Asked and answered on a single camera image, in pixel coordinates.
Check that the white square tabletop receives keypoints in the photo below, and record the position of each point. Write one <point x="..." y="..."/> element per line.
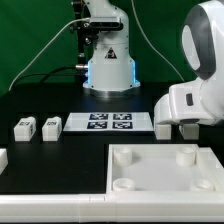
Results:
<point x="163" y="167"/>

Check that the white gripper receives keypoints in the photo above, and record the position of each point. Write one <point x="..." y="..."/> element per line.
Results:
<point x="185" y="104"/>

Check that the white fiducial tag plate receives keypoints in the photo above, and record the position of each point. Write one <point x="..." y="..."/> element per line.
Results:
<point x="109" y="121"/>

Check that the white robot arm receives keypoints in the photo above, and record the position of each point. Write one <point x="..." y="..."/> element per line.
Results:
<point x="111" y="69"/>

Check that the white L-shaped obstacle fence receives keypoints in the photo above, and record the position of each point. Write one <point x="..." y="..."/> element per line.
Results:
<point x="118" y="206"/>

